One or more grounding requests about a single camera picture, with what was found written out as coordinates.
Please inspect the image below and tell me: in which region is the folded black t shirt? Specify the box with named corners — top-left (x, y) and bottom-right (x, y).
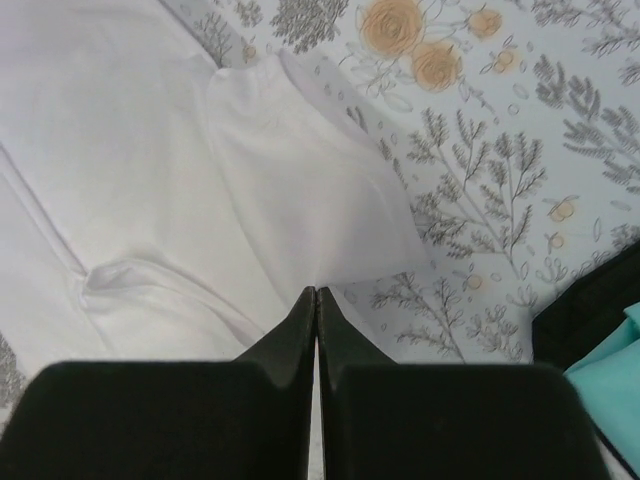
top-left (530, 244), bottom-right (640, 471)

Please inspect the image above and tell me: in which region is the white t shirt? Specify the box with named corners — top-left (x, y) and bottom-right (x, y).
top-left (1, 1), bottom-right (426, 376)

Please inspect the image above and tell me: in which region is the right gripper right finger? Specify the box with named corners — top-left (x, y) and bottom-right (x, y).
top-left (317, 289), bottom-right (608, 479)

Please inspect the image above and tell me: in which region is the folded teal t shirt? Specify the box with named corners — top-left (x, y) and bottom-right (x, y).
top-left (565, 304), bottom-right (639, 472)

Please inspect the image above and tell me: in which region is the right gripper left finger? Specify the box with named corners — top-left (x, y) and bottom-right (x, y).
top-left (1, 288), bottom-right (316, 479)

